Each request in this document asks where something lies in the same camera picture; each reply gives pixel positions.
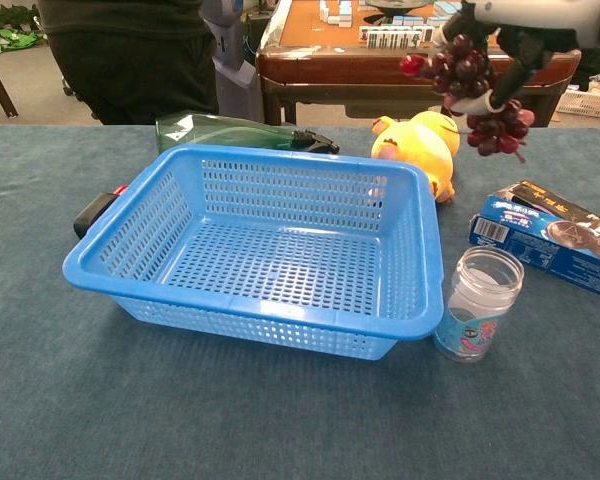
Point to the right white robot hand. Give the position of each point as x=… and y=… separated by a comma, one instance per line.
x=540, y=25

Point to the dark red grape bunch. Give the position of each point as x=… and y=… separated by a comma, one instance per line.
x=465, y=70

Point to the silver brown tube pack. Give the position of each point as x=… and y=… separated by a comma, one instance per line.
x=540, y=200

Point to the blue plastic basket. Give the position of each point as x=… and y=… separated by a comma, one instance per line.
x=260, y=315

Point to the row of white mahjong tiles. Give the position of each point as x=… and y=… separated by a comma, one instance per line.
x=390, y=37

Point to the yellow plush duck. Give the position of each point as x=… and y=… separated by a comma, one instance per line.
x=425, y=145

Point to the stack of blue mahjong tiles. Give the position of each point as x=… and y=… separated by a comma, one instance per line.
x=336, y=12

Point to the brown mahjong table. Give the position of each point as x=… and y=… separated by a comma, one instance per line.
x=330, y=70

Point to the blue cookie box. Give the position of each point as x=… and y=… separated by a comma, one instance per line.
x=555, y=255

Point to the clear plastic jar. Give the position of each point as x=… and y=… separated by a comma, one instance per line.
x=475, y=320

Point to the blue white machine base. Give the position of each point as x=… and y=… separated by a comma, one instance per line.
x=235, y=75

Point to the green spray bottle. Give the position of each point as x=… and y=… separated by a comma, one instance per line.
x=205, y=132

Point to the standing person in black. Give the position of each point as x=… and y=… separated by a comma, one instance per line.
x=130, y=65

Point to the black stamp with red cap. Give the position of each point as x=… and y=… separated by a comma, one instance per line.
x=91, y=215

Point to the green plastic bags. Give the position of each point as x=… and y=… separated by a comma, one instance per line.
x=10, y=40

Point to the blue table cloth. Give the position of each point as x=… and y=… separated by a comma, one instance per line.
x=180, y=415

